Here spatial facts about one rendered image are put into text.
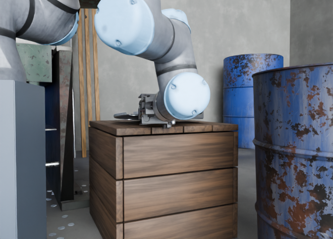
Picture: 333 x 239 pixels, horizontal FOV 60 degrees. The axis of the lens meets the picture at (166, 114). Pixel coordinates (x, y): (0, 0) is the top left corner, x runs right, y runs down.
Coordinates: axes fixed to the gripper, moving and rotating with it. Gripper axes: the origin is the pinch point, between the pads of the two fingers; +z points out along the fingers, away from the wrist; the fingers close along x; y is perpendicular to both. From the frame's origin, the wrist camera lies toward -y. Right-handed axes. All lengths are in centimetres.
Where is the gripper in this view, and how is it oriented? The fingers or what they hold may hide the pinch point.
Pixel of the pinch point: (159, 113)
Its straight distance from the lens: 81.8
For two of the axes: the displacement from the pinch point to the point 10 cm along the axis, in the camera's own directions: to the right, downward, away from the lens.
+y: -9.7, 0.1, -2.3
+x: 0.3, 10.0, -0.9
